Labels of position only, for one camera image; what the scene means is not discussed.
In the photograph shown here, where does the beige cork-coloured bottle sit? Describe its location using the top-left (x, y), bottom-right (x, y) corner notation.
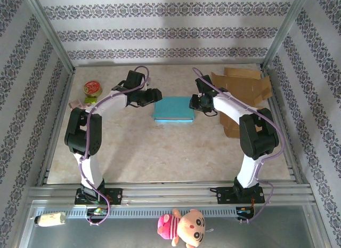
top-left (34, 211), bottom-right (67, 228)

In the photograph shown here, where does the left aluminium side rail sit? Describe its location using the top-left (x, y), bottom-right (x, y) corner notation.
top-left (36, 69), bottom-right (77, 187)

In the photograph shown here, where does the left aluminium frame post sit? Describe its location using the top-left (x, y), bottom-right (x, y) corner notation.
top-left (22, 0), bottom-right (77, 73)

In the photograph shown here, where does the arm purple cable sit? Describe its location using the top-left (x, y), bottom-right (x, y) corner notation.
top-left (192, 67), bottom-right (287, 224)
top-left (79, 66), bottom-right (150, 226)

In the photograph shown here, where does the left small circuit board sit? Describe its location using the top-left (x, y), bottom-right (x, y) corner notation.
top-left (86, 207), bottom-right (110, 217)

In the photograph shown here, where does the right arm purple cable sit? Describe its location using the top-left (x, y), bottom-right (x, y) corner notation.
top-left (192, 67), bottom-right (287, 224)

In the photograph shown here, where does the slotted grey cable duct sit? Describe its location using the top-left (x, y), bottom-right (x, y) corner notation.
top-left (63, 206), bottom-right (257, 220)

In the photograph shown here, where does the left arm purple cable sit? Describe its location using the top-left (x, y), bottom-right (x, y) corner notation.
top-left (79, 66), bottom-right (150, 226)

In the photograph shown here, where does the aluminium side rail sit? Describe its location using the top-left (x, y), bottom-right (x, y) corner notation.
top-left (36, 69), bottom-right (77, 187)
top-left (259, 66), bottom-right (310, 185)

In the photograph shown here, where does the white and blue paper box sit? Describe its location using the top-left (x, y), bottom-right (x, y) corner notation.
top-left (152, 95), bottom-right (197, 124)

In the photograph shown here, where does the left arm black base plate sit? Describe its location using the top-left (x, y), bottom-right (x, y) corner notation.
top-left (74, 188), bottom-right (124, 205)

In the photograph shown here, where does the red round tin can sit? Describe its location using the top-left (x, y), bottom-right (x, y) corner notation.
top-left (83, 81), bottom-right (103, 97)

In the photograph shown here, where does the right small circuit board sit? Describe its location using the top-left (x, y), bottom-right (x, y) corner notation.
top-left (236, 206), bottom-right (255, 220)

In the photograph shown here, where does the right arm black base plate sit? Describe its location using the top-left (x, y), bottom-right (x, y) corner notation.
top-left (210, 185), bottom-right (266, 205)

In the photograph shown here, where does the aluminium frame post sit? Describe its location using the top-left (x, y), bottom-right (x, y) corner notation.
top-left (22, 0), bottom-right (77, 73)
top-left (262, 0), bottom-right (313, 70)

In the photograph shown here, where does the pink plush doll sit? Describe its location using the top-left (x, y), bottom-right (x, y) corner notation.
top-left (157, 208), bottom-right (207, 248)

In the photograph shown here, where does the small circuit board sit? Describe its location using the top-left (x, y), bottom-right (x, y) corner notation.
top-left (86, 207), bottom-right (110, 217)
top-left (236, 206), bottom-right (255, 220)

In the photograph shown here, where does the right aluminium side rail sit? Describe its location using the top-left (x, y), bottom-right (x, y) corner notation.
top-left (259, 66), bottom-right (310, 185)

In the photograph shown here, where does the grey metal sheet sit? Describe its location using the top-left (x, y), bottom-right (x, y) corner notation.
top-left (18, 201), bottom-right (331, 248)

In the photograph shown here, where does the aluminium mounting rail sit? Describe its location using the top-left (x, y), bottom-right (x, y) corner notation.
top-left (26, 181), bottom-right (314, 206)

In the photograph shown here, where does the right aluminium frame post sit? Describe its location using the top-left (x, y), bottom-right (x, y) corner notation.
top-left (262, 0), bottom-right (313, 70)

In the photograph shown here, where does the brown cardboard box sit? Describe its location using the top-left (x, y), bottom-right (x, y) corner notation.
top-left (211, 67), bottom-right (273, 139)

